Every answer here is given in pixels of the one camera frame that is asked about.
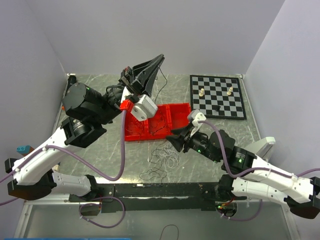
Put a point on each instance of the blue brown toy block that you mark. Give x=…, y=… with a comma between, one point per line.
x=24, y=150

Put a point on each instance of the aluminium frame rail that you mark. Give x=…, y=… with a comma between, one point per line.
x=48, y=201

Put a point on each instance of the black marker orange cap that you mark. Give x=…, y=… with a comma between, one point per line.
x=70, y=81

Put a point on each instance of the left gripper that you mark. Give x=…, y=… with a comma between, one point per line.
x=141, y=70

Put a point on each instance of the white chess pawn left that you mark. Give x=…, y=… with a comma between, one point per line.
x=201, y=92

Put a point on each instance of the white chess pawn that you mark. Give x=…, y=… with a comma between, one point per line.
x=230, y=91
x=201, y=92

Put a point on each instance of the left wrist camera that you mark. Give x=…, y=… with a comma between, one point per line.
x=144, y=109

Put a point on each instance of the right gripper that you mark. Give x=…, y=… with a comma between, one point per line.
x=178, y=142

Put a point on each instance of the red three-compartment bin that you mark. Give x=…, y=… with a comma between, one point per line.
x=168, y=117

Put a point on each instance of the chessboard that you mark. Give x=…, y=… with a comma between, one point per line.
x=215, y=94

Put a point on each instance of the black chess piece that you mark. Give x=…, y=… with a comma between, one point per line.
x=217, y=108

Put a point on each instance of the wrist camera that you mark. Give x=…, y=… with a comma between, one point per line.
x=195, y=118
x=144, y=109

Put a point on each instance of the white chess pawn right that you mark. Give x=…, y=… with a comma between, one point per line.
x=230, y=91

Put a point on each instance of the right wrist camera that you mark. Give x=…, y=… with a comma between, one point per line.
x=195, y=118

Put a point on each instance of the white stand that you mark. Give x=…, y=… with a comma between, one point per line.
x=263, y=148

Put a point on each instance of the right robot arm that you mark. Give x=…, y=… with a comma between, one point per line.
x=248, y=175

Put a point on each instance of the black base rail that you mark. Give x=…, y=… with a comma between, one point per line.
x=160, y=196

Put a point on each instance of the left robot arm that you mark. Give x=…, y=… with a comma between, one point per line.
x=87, y=112

